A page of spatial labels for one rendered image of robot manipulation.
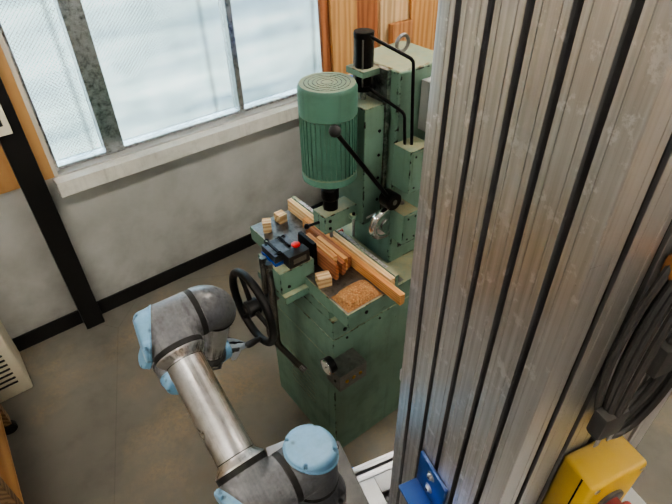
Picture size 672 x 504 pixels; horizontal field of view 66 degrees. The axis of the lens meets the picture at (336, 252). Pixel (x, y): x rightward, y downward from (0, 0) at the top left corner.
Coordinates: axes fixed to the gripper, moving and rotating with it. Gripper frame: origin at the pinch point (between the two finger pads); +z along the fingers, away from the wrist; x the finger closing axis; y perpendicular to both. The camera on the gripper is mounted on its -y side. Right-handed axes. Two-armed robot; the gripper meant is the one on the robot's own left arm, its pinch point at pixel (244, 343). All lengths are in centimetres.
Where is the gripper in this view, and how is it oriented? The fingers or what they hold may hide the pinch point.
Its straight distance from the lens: 183.8
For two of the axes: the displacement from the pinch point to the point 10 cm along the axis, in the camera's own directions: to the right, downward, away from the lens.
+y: -3.3, 9.0, 2.9
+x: 5.9, 4.4, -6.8
